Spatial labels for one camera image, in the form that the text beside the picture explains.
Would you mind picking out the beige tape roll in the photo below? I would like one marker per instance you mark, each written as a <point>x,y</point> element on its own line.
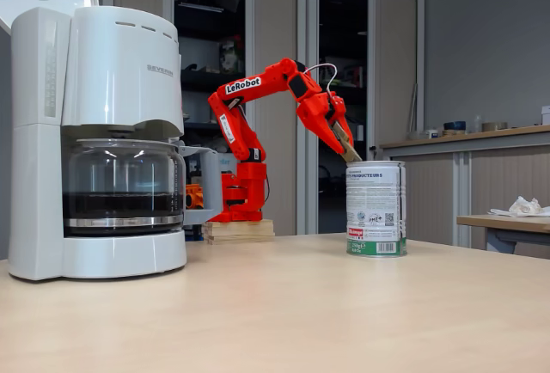
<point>494,126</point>

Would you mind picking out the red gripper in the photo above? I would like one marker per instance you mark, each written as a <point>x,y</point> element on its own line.
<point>317,116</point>

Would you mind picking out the grey tambour door cabinet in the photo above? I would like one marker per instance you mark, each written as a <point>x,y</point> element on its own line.
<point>275,25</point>
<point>397,68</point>

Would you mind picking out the orange plastic clamp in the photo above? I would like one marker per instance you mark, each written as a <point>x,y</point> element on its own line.
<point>194,197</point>

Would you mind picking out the white box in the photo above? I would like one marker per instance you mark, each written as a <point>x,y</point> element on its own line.
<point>546,115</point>

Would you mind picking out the clear plastic bottle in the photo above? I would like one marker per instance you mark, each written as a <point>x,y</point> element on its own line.
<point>477,124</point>

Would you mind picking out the crumpled white cloth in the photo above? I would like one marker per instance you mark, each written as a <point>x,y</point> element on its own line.
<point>522,207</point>

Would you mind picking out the wooden base block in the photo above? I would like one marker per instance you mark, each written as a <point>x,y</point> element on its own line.
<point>240,231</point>

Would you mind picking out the white coffee maker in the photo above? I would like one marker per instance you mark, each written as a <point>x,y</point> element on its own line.
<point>107,68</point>

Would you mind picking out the low grey sideboard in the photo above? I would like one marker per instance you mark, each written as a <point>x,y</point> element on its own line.
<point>429,188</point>

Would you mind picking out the white green coffee tin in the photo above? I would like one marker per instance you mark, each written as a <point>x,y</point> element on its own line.
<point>376,205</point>

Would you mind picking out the red robot arm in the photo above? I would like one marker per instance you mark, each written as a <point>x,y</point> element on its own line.
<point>240,132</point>

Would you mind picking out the grey leaning rod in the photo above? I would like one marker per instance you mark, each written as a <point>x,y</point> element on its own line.
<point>413,106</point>

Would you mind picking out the dark blue tape roll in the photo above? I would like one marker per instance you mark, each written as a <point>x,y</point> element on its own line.
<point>454,127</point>

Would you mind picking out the small wooden table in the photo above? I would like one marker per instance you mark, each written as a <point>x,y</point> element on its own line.
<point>507,224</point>

